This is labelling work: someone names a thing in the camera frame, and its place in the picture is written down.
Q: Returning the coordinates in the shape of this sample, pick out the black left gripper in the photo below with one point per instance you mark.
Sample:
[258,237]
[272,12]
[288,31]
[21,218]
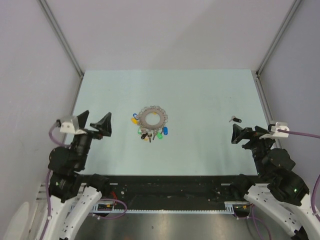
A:
[104,126]

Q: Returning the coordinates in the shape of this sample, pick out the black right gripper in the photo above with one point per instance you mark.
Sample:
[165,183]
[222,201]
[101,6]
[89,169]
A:
[238,133]

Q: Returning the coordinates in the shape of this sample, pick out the metal band with key rings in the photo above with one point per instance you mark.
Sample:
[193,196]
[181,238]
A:
[152,119]

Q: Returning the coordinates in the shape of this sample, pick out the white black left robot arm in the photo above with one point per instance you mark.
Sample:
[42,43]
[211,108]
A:
[66,209]

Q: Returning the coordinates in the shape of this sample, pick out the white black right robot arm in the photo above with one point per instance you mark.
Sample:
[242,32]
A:
[288,201]

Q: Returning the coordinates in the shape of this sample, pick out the black white key tag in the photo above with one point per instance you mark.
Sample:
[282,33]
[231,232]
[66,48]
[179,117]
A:
[143,136]

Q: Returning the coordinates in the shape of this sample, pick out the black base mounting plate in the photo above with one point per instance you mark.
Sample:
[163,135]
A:
[158,189]

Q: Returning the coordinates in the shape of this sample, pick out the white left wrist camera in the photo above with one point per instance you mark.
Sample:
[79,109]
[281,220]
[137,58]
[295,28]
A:
[68,124]

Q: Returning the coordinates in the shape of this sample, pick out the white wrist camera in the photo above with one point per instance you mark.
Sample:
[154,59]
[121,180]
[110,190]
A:
[278,130]
[68,124]

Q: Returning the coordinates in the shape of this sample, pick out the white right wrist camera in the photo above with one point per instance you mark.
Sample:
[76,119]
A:
[278,130]

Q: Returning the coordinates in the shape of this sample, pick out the right aluminium frame post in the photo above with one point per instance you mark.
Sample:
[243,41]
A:
[294,8]

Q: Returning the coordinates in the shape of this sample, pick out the aluminium frame post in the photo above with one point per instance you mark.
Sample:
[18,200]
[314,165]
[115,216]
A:
[50,17]
[294,8]

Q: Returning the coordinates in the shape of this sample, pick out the white slotted cable duct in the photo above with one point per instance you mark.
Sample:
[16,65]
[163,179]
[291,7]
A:
[167,207]

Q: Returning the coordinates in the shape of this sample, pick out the left aluminium frame post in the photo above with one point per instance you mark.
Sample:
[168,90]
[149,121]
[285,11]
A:
[50,17]

